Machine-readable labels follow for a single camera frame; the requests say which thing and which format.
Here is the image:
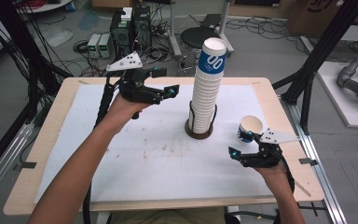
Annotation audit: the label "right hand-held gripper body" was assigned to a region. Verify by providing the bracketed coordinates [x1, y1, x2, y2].
[240, 128, 302, 169]

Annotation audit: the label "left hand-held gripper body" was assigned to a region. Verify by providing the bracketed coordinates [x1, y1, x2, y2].
[106, 50, 164, 105]

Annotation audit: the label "blue label paper cup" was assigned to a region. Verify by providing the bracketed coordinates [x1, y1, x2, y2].
[237, 115, 265, 145]

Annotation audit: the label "stack of white paper cups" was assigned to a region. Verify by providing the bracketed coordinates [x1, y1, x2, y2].
[189, 36, 228, 134]

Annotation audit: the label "black wire cup holder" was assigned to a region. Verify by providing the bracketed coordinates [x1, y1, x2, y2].
[184, 101, 218, 140]

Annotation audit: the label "person's right hand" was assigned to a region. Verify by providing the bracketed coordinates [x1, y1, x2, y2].
[254, 166, 291, 191]

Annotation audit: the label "person's left hand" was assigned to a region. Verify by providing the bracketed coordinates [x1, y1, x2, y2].
[100, 93, 152, 135]

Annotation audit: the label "white stand leg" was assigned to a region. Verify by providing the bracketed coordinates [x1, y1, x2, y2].
[167, 0, 183, 60]
[218, 0, 235, 54]

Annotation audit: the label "black tape piece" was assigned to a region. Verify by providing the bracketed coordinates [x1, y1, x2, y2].
[298, 157, 319, 167]
[12, 161, 38, 171]

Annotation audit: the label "black computer tower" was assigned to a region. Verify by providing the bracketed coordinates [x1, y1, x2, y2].
[109, 7, 135, 62]
[132, 4, 153, 49]

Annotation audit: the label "black round stool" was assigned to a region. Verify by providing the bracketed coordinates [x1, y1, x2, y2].
[177, 26, 236, 77]

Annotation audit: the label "thin pale tape strip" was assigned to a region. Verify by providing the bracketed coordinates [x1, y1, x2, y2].
[293, 179, 312, 198]

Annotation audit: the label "grey power supply unit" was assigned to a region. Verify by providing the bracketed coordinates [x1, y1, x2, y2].
[98, 33, 115, 60]
[87, 33, 103, 60]

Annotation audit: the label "white table mat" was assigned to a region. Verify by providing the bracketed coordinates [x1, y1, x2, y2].
[34, 83, 282, 205]

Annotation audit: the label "person's olive pants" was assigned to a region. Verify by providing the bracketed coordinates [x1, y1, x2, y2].
[109, 207, 227, 224]

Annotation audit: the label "white floor board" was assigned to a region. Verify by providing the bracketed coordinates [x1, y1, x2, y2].
[316, 60, 358, 130]

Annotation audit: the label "clear plastic bag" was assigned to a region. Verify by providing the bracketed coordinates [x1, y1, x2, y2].
[37, 25, 75, 49]

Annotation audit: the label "cardboard box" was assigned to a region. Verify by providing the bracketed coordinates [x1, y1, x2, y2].
[286, 0, 358, 39]

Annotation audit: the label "tangle of floor cables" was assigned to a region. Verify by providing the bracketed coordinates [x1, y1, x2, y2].
[73, 36, 176, 78]

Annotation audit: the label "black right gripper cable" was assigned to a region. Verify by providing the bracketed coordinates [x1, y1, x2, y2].
[279, 151, 296, 194]

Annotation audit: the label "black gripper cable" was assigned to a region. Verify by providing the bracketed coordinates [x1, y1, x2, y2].
[279, 151, 296, 194]
[82, 74, 121, 224]

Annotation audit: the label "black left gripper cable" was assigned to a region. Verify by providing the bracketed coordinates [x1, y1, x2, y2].
[82, 74, 121, 224]

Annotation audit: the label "black floor cable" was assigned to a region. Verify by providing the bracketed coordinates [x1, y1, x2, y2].
[226, 210, 278, 222]

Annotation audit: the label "aluminium rail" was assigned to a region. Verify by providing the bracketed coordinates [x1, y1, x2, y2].
[0, 121, 35, 208]
[280, 95, 349, 224]

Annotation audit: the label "black frame post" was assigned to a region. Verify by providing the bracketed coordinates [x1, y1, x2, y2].
[0, 0, 74, 127]
[272, 0, 358, 135]

